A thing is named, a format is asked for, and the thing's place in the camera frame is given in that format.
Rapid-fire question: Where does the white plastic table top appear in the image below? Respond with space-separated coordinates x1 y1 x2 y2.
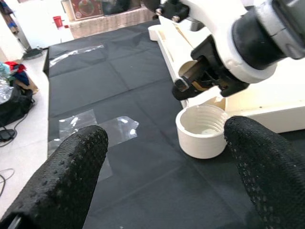
148 22 305 159

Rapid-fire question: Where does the dark round floor item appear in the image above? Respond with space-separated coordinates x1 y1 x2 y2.
23 47 45 60

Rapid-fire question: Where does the teal cloth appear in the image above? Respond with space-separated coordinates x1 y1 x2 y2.
0 62 11 79

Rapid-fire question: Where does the black floor cable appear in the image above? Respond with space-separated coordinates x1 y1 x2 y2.
0 168 15 196

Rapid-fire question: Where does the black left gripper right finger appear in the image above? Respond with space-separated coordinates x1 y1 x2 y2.
224 115 305 229

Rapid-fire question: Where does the small red cup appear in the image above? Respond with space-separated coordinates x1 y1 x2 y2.
52 16 63 29

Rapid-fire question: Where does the flat clear tape piece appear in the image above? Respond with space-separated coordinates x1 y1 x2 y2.
49 109 98 148

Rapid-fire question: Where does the tan rubber band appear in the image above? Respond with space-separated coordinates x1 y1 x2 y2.
192 81 209 93

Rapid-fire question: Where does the colourful hanging cloth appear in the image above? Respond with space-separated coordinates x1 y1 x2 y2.
0 0 20 34

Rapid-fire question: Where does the black table cloth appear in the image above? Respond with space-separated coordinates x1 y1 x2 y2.
42 20 305 229

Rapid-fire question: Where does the beige woven cloth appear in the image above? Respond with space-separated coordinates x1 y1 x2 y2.
69 7 155 39

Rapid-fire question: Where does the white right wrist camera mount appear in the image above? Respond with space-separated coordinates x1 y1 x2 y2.
156 0 278 84

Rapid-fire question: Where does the red cloth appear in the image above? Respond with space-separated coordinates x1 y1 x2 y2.
4 61 26 74

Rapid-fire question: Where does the clear plastic wrapper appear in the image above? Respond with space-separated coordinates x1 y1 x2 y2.
49 44 105 66

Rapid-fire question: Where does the white cabinet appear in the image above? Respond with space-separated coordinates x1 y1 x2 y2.
14 0 74 48

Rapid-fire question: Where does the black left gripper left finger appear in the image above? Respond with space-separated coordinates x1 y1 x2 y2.
0 125 109 229

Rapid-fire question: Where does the clear plastic bag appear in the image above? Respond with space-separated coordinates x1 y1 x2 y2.
0 76 15 103

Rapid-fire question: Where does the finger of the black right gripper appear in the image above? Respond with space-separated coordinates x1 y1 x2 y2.
171 77 208 101

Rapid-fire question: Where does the red printed carton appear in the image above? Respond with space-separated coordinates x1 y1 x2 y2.
70 0 104 20

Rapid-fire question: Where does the black bag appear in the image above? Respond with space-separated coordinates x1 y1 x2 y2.
102 0 141 16

